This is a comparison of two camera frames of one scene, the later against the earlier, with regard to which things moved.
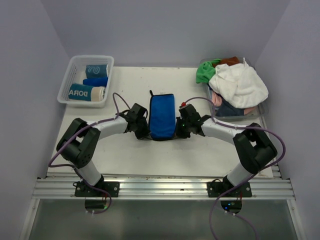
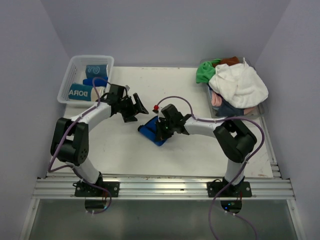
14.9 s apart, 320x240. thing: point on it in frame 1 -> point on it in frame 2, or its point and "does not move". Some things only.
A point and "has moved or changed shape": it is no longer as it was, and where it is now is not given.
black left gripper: (145, 133) -> (130, 116)
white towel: (240, 84) does not move
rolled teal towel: (96, 71) does not move
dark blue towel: (227, 110) does not move
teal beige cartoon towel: (87, 93) does not move
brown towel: (230, 61) does not move
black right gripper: (179, 133) -> (160, 133)
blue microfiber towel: (162, 116) has moved or changed shape
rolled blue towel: (96, 82) does not move
